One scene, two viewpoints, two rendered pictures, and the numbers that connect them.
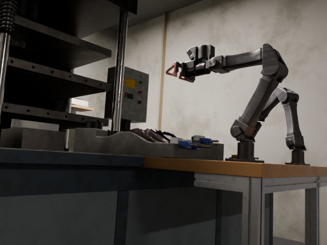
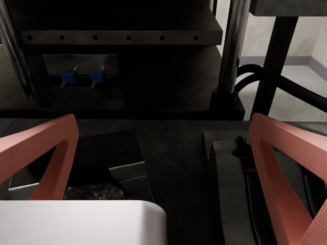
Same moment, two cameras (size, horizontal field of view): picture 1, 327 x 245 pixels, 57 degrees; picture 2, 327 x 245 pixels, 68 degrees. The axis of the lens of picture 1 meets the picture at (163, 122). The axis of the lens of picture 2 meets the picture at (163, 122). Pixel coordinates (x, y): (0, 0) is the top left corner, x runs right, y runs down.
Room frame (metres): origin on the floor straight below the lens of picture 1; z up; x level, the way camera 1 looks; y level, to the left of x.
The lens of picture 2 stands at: (1.35, -0.11, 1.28)
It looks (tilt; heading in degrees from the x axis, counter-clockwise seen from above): 37 degrees down; 48
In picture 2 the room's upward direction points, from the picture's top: straight up
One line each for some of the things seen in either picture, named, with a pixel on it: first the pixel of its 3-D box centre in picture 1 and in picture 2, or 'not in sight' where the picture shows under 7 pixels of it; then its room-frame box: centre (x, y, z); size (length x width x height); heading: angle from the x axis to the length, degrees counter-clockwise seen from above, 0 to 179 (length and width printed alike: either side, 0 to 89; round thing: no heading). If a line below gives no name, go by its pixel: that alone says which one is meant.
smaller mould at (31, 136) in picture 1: (32, 139); not in sight; (1.10, 0.48, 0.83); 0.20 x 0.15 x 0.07; 47
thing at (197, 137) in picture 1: (207, 141); not in sight; (1.47, -0.22, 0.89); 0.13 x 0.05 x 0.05; 47
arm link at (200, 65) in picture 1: (203, 67); not in sight; (1.29, -0.16, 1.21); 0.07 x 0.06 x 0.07; 48
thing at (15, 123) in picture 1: (17, 137); (99, 52); (1.85, 0.89, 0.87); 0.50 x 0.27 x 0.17; 47
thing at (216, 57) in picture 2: not in sight; (97, 69); (1.87, 0.99, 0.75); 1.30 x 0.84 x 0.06; 137
